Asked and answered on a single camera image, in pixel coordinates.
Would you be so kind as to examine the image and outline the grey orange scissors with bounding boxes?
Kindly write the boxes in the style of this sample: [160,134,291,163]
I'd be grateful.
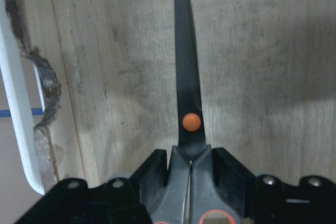
[144,0,242,223]

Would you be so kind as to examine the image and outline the wooden drawer with white handle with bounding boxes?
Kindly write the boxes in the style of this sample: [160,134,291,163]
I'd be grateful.
[1,0,335,191]

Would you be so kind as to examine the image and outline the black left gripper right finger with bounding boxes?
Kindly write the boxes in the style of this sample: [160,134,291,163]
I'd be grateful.
[212,147,256,223]

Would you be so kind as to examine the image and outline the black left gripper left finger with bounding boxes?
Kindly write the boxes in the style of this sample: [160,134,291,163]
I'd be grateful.
[130,149,167,208]

